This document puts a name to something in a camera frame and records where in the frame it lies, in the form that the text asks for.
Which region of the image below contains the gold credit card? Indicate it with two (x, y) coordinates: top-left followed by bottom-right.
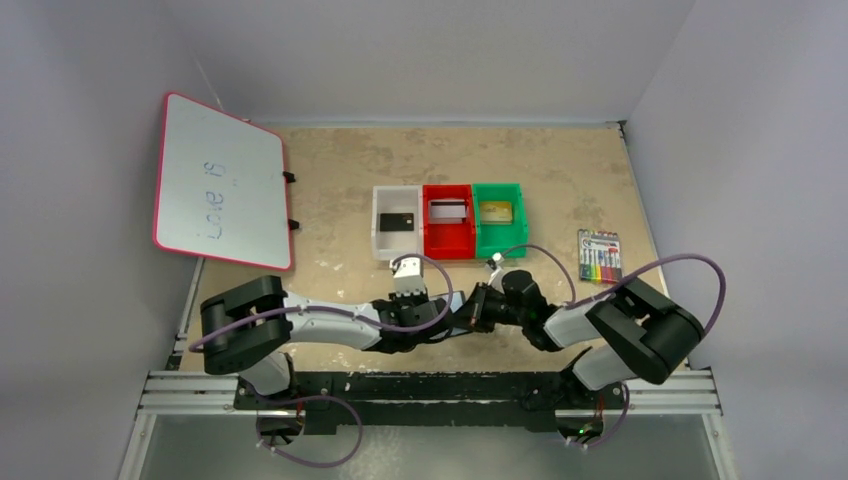
(478, 201), (514, 225)

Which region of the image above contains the black leather card holder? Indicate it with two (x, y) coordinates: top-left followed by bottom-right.
(442, 290), (472, 339)

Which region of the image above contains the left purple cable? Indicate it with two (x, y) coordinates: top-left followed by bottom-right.
(188, 254), (455, 354)

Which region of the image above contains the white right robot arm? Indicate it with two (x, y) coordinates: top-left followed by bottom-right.
(453, 270), (706, 391)

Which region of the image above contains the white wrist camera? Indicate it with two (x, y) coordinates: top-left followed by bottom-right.
(486, 252), (506, 291)
(389, 256), (427, 299)

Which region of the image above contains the black credit card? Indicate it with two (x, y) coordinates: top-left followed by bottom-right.
(378, 212), (417, 232)

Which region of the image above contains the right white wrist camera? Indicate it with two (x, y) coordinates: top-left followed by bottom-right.
(486, 252), (506, 291)

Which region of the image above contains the pack of coloured markers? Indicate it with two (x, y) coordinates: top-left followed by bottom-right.
(578, 229), (624, 285)

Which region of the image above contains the white credit card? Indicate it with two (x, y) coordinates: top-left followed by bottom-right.
(428, 198), (468, 224)

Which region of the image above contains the white plastic bin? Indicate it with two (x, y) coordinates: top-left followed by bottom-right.
(370, 185), (423, 261)

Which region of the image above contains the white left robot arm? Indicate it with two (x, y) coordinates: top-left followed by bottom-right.
(189, 276), (464, 397)

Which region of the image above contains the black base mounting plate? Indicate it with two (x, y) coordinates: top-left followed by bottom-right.
(233, 371), (625, 435)

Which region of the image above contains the green plastic bin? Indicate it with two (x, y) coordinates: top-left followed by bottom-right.
(471, 183), (529, 258)

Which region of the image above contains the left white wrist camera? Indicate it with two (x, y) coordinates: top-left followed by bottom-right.
(389, 256), (427, 299)

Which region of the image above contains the red plastic bin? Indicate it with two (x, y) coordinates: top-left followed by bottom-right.
(422, 184), (476, 260)

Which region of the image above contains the aluminium rail frame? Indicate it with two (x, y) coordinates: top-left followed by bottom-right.
(120, 254), (728, 479)

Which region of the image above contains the pink framed whiteboard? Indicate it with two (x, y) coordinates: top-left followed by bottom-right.
(152, 92), (293, 271)

